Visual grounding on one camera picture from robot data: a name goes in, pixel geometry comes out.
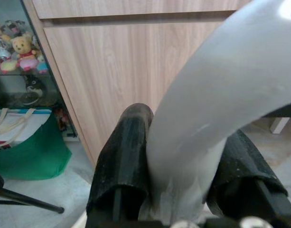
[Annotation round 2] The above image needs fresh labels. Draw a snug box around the green fabric bag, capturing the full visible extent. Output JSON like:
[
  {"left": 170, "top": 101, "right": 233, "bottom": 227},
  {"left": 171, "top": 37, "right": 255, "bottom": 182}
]
[{"left": 0, "top": 108, "right": 73, "bottom": 181}]

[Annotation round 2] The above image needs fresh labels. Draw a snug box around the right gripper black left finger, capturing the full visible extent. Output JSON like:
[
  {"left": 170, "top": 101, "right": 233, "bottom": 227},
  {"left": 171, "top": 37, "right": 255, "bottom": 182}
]
[{"left": 86, "top": 102, "right": 155, "bottom": 228}]

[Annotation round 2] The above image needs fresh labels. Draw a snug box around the white tote bag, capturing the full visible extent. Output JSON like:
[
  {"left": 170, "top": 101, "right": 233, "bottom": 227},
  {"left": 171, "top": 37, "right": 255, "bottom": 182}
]
[{"left": 0, "top": 108, "right": 49, "bottom": 151}]

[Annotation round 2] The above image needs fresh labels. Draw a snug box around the glass display cabinet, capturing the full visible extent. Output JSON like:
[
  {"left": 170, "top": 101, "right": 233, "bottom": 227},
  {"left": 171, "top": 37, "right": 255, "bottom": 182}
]
[{"left": 0, "top": 0, "right": 80, "bottom": 143}]

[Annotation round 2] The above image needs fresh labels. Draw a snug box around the blue plush toy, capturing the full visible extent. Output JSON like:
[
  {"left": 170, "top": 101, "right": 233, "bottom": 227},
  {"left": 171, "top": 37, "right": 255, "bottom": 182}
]
[{"left": 37, "top": 60, "right": 49, "bottom": 75}]

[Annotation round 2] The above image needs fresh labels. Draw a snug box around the yellow bear plush toy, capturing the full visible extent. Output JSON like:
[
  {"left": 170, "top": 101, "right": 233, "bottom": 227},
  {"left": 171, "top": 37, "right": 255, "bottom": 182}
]
[{"left": 11, "top": 35, "right": 41, "bottom": 72}]

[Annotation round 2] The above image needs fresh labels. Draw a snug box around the white furniture leg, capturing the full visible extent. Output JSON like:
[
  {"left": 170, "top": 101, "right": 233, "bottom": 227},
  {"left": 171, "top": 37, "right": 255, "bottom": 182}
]
[{"left": 269, "top": 117, "right": 291, "bottom": 135}]

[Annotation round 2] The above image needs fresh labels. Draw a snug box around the light wooden cabinet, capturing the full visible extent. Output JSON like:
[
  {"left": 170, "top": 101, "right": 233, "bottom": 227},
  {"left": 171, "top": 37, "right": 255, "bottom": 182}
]
[{"left": 24, "top": 0, "right": 255, "bottom": 167}]

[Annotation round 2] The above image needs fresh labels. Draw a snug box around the black and white plush toy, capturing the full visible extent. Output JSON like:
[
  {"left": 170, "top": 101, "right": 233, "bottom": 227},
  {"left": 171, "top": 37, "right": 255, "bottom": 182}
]
[{"left": 24, "top": 75, "right": 49, "bottom": 105}]

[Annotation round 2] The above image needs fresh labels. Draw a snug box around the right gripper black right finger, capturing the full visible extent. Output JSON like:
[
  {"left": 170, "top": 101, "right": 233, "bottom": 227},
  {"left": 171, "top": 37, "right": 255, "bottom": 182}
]
[{"left": 206, "top": 129, "right": 291, "bottom": 228}]

